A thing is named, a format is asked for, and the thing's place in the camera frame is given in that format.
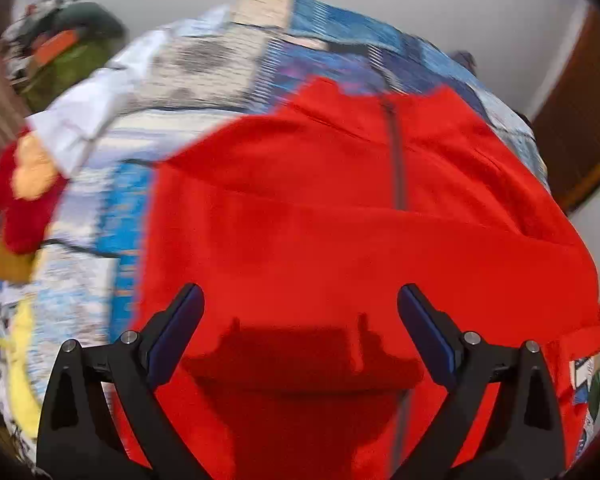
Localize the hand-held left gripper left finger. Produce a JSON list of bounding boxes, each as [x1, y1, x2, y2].
[[36, 282, 211, 480]]

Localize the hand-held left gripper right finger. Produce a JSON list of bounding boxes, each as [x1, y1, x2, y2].
[[392, 284, 566, 480]]

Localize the red zip jacket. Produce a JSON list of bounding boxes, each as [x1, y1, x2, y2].
[[125, 77, 600, 480]]

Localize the red and yellow garment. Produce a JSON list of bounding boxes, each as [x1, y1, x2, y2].
[[0, 130, 68, 281]]

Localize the blue patchwork blanket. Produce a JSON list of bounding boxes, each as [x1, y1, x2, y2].
[[0, 0, 600, 466]]

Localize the brown wooden door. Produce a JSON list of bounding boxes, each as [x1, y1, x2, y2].
[[530, 5, 600, 211]]

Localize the dark blue bag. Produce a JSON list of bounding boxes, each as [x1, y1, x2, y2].
[[450, 50, 478, 77]]

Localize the orange item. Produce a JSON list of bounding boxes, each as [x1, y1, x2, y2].
[[32, 30, 81, 66]]

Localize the grey clutter pile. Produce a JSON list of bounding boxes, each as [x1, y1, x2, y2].
[[2, 0, 81, 56]]

